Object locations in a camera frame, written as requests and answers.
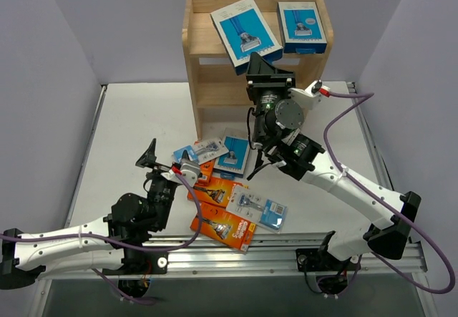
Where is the clear blister razor pack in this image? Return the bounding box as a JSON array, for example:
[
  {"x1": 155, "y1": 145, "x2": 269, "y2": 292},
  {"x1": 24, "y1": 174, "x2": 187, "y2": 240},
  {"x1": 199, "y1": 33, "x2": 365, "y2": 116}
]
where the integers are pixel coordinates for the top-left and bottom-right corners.
[
  {"x1": 173, "y1": 137, "x2": 229, "y2": 165},
  {"x1": 226, "y1": 185, "x2": 288, "y2": 233}
]

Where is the blue Harry's razor box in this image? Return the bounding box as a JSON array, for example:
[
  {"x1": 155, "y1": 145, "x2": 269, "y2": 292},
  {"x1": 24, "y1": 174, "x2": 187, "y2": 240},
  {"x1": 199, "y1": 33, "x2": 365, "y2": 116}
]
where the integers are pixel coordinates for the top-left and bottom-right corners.
[
  {"x1": 210, "y1": 0, "x2": 283, "y2": 75},
  {"x1": 277, "y1": 1, "x2": 328, "y2": 54},
  {"x1": 214, "y1": 127, "x2": 250, "y2": 177}
]

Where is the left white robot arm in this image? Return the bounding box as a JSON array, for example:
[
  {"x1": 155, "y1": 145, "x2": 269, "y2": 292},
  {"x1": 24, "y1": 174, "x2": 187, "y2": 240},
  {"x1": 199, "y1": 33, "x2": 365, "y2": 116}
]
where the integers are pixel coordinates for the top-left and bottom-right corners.
[{"x1": 1, "y1": 141, "x2": 200, "y2": 290}]

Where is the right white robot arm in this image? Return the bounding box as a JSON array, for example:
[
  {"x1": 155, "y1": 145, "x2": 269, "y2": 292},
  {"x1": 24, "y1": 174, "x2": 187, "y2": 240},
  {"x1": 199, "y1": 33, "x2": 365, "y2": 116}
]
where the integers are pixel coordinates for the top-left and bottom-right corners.
[{"x1": 245, "y1": 52, "x2": 421, "y2": 269}]

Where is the wooden shelf unit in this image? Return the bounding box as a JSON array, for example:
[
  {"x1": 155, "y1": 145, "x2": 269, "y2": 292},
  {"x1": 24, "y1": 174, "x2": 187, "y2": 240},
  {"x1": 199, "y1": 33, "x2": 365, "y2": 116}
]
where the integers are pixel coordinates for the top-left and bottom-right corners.
[{"x1": 182, "y1": 0, "x2": 333, "y2": 138}]

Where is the orange Gillette Styler box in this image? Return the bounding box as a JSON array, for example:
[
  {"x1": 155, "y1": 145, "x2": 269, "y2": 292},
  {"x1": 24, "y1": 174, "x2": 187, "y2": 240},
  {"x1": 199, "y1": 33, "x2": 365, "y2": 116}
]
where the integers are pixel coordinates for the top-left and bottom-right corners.
[{"x1": 197, "y1": 160, "x2": 215, "y2": 186}]

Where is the orange Gillette Fusion box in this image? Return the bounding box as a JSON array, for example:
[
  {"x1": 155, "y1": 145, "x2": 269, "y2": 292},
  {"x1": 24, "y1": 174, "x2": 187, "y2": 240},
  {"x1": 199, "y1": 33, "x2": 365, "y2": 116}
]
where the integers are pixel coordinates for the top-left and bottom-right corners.
[
  {"x1": 199, "y1": 203, "x2": 256, "y2": 253},
  {"x1": 193, "y1": 177, "x2": 248, "y2": 208}
]

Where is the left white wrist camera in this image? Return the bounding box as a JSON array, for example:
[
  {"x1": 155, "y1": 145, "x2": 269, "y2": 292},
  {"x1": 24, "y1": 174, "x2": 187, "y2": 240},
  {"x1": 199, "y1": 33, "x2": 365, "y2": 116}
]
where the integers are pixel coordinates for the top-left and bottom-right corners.
[{"x1": 161, "y1": 160, "x2": 200, "y2": 187}]

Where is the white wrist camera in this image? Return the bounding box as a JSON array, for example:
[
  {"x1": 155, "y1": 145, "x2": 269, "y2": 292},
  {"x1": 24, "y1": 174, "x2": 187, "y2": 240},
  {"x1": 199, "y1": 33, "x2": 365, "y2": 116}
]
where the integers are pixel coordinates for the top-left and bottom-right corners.
[
  {"x1": 161, "y1": 160, "x2": 200, "y2": 187},
  {"x1": 288, "y1": 79, "x2": 331, "y2": 110}
]

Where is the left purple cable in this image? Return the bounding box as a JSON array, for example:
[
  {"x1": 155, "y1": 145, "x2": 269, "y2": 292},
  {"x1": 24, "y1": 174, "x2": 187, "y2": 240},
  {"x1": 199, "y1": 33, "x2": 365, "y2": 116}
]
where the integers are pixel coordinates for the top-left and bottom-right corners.
[{"x1": 0, "y1": 175, "x2": 205, "y2": 306}]

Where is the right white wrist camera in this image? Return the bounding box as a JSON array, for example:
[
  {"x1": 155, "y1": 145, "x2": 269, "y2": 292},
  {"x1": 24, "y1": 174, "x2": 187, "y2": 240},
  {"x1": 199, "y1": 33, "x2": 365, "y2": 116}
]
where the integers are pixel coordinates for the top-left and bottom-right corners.
[{"x1": 288, "y1": 79, "x2": 331, "y2": 110}]

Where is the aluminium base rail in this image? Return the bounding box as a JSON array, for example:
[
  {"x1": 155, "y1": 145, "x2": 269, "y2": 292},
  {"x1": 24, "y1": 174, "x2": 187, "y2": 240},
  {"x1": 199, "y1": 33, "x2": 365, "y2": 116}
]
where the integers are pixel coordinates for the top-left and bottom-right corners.
[{"x1": 67, "y1": 83, "x2": 425, "y2": 278}]

